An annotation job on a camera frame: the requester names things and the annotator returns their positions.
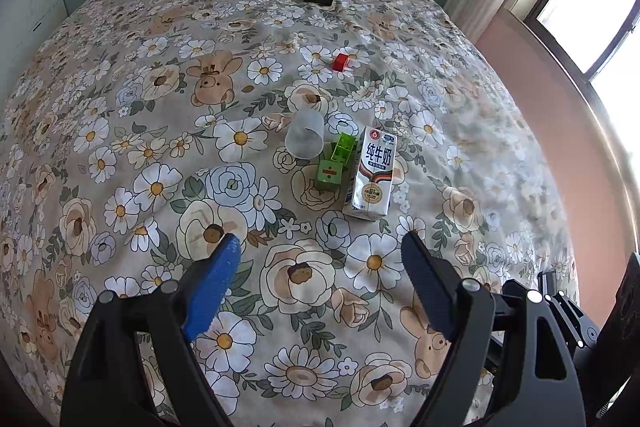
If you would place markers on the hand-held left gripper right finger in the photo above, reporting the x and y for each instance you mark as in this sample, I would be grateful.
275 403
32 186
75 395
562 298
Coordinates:
425 277

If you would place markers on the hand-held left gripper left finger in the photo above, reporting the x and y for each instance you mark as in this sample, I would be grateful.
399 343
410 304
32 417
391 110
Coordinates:
215 282

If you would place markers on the white milk carton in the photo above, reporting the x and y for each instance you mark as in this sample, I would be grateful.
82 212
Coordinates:
372 174

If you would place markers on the green plastic box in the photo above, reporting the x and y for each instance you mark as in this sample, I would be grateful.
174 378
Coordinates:
335 167

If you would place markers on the translucent plastic cup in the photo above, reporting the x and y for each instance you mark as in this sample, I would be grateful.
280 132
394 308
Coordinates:
305 134

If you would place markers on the floral bed sheet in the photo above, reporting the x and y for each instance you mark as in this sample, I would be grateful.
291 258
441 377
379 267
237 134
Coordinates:
150 107

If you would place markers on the small red box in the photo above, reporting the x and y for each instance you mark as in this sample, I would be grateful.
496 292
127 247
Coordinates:
341 62

